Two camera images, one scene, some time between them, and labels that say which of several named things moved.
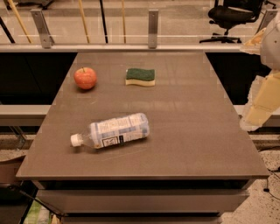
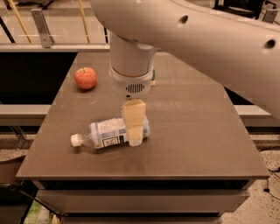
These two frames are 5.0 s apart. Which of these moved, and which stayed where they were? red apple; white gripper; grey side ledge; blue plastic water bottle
Moved: white gripper
Stayed: red apple; blue plastic water bottle; grey side ledge
